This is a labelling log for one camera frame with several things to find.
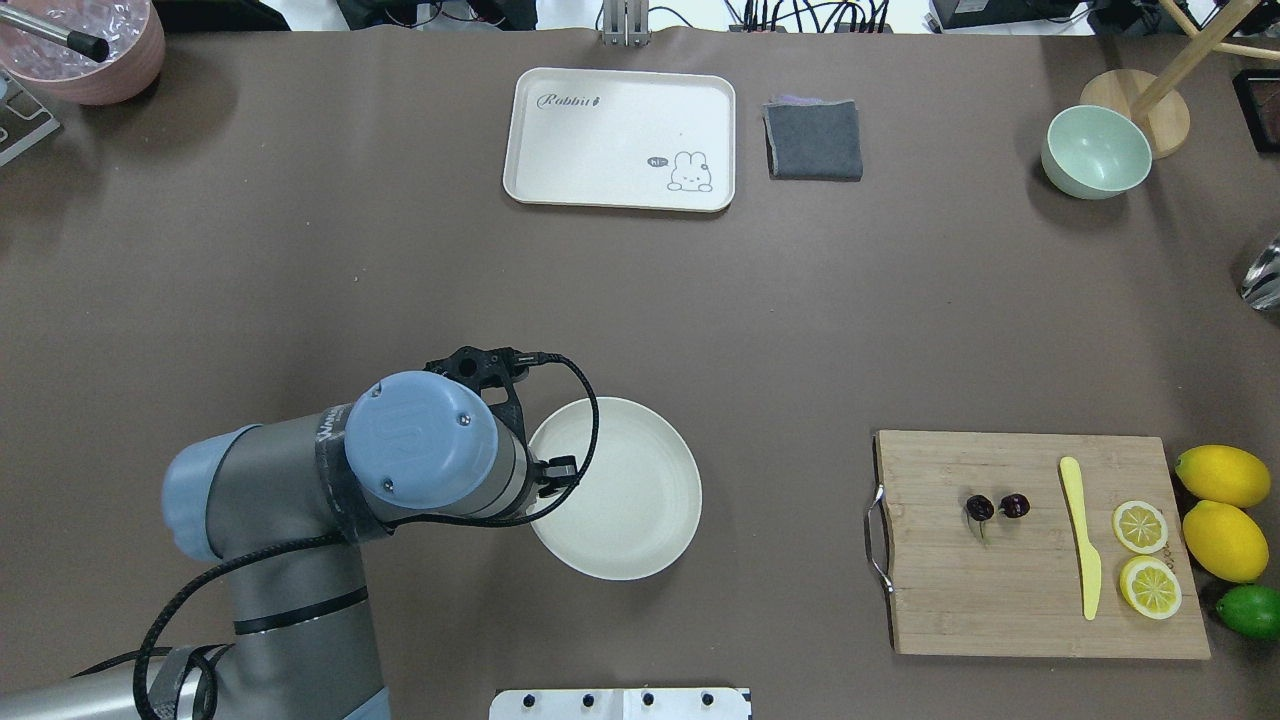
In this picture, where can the dark cherry with stem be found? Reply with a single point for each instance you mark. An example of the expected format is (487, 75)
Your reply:
(979, 509)

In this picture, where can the mint green bowl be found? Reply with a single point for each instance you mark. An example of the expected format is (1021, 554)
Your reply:
(1094, 153)

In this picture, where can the metal ice scoop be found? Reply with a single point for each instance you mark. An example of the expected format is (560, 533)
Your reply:
(1259, 287)

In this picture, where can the lemon slice near lime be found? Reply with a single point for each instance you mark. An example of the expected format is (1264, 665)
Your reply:
(1150, 587)

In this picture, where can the wooden mug tree stand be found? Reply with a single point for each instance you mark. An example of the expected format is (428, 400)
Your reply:
(1151, 101)

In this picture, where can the pink bowl with ice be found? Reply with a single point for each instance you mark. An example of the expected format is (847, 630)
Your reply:
(137, 51)

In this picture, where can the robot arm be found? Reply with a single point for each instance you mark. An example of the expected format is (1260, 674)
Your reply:
(279, 626)

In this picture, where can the yellow plastic knife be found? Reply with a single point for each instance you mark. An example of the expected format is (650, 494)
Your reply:
(1090, 564)

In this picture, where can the grey folded cloth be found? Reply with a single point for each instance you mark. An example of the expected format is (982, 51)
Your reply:
(813, 140)

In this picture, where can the yellow lemon near lime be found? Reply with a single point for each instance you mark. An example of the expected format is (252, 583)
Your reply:
(1225, 542)

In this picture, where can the white rabbit tray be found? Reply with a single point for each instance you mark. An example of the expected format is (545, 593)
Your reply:
(622, 139)

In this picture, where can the lemon slice near lemons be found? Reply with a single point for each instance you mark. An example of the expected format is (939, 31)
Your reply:
(1140, 527)

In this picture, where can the yellow lemon far end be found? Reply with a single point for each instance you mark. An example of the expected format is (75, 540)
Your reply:
(1224, 474)

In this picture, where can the aluminium frame post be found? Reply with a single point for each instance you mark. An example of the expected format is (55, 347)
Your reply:
(625, 23)

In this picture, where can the wooden cutting board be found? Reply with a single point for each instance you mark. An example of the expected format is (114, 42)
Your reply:
(1018, 595)

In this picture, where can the green lime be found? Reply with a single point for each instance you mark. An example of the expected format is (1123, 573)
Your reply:
(1251, 610)

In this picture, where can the beige round plate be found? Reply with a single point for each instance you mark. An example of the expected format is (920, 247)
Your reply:
(638, 506)

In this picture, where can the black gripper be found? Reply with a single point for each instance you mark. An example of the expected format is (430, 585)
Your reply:
(559, 470)

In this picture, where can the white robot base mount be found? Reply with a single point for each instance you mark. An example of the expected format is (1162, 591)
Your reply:
(623, 703)

